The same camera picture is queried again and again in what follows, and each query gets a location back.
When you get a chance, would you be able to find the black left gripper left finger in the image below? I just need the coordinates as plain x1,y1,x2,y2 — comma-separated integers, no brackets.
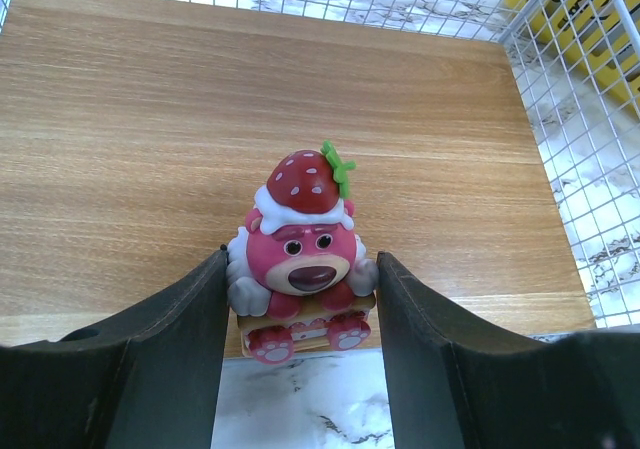
1,250,229,448

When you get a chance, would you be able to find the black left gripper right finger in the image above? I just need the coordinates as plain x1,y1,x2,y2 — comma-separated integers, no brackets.
377,252,639,448

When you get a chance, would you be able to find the pink bear cake car toy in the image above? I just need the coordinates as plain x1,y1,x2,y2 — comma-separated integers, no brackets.
226,141,379,365

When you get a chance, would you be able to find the yellow plastic basket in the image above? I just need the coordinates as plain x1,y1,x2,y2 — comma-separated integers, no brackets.
503,0,639,116

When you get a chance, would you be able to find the white wire wooden shelf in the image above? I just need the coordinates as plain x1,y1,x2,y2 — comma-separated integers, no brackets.
0,0,640,360

